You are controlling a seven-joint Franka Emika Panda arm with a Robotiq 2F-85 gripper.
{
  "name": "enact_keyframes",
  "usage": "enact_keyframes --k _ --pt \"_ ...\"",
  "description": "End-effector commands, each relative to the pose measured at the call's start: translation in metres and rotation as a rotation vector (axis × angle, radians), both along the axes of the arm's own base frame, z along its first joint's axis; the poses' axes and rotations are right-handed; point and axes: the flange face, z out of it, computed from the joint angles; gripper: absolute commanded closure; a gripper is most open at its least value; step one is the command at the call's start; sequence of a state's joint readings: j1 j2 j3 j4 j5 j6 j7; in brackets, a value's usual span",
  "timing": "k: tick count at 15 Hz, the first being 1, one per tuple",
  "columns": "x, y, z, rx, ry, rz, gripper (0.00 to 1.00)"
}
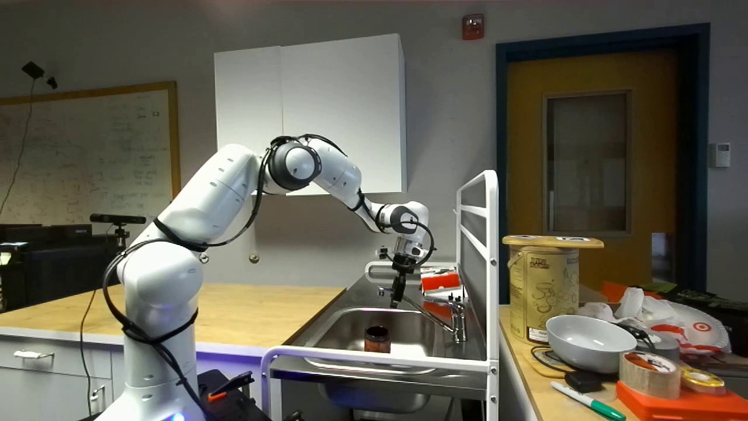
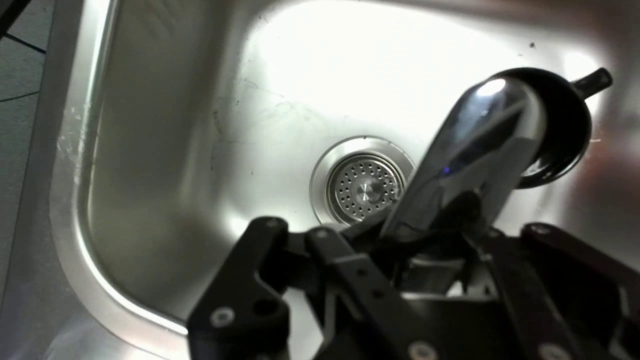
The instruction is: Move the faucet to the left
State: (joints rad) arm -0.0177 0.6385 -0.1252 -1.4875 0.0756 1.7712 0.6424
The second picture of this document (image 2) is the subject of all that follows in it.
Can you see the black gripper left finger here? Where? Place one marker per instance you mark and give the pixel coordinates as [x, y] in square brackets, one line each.
[247, 312]

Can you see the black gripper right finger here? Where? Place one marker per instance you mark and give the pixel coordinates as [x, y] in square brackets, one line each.
[572, 292]

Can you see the shiny metal ladle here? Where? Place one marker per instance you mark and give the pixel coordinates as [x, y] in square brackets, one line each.
[467, 152]

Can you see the small black pan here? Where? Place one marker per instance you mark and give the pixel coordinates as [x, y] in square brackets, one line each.
[566, 126]

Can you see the metal sink drain strainer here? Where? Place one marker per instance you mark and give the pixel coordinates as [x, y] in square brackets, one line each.
[363, 180]

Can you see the stainless steel sink counter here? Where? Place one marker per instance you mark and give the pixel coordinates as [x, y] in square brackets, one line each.
[200, 133]

